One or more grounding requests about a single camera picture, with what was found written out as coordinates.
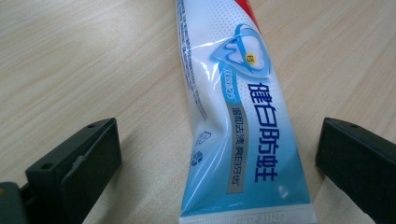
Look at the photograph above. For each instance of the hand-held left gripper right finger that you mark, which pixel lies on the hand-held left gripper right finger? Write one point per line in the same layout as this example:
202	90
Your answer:
361	161

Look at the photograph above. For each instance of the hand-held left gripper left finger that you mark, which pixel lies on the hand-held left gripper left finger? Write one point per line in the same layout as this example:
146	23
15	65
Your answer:
77	168

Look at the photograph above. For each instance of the white and blue toothpaste tube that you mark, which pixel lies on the white and blue toothpaste tube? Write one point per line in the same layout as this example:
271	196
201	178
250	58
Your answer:
236	124

